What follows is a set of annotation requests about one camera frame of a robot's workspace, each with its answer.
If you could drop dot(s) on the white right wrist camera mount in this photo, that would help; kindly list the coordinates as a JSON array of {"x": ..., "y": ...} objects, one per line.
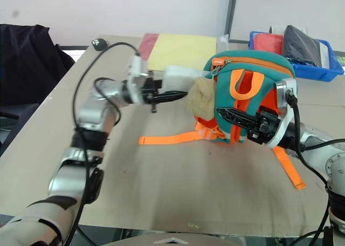
[{"x": 283, "y": 95}]

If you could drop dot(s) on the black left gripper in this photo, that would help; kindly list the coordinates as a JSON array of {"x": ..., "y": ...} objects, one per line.
[{"x": 148, "y": 92}]

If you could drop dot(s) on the orange and teal backpack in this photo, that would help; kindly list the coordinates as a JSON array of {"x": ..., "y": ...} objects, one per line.
[{"x": 223, "y": 90}]

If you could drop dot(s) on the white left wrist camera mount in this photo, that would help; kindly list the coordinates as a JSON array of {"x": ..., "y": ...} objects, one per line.
[{"x": 136, "y": 79}]

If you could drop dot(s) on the small black device white dots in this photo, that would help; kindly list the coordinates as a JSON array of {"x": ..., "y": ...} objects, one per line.
[{"x": 99, "y": 43}]

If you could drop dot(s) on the clear plastic bag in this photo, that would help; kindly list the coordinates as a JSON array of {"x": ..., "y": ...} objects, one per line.
[{"x": 223, "y": 42}]

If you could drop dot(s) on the red flat pack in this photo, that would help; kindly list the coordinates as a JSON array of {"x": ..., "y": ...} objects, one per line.
[{"x": 268, "y": 42}]

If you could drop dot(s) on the white box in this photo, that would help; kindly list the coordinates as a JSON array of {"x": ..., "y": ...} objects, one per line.
[{"x": 180, "y": 79}]

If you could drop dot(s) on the yellow paper folder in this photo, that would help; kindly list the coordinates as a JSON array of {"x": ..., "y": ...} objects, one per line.
[{"x": 183, "y": 50}]

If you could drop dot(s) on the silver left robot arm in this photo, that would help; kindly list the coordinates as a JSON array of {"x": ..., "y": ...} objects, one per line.
[{"x": 89, "y": 114}]

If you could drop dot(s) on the black cloth covered chair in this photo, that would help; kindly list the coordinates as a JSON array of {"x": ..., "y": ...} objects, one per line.
[{"x": 27, "y": 65}]

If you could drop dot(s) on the white flat pack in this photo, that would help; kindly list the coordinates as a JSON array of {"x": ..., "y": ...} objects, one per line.
[{"x": 324, "y": 55}]

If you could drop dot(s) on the red paper folder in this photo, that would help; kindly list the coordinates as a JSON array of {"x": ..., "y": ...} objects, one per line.
[{"x": 147, "y": 45}]

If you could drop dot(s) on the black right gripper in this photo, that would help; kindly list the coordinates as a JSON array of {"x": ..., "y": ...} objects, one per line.
[{"x": 266, "y": 127}]

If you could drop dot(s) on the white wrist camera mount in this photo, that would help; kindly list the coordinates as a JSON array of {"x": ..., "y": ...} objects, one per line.
[
  {"x": 136, "y": 79},
  {"x": 283, "y": 95}
]

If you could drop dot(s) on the blue plastic bin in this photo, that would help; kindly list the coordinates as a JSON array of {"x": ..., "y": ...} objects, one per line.
[{"x": 315, "y": 69}]

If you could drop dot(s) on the dark navy pouch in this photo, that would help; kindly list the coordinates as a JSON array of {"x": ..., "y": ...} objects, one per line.
[{"x": 302, "y": 46}]

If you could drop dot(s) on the dark vertical pole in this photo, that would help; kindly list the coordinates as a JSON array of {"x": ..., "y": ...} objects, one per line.
[{"x": 231, "y": 12}]

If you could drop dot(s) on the beige fuzzy cloth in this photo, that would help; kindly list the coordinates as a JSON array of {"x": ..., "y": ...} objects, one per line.
[{"x": 200, "y": 98}]

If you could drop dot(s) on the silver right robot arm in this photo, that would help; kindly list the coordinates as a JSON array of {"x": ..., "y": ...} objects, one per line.
[{"x": 334, "y": 160}]

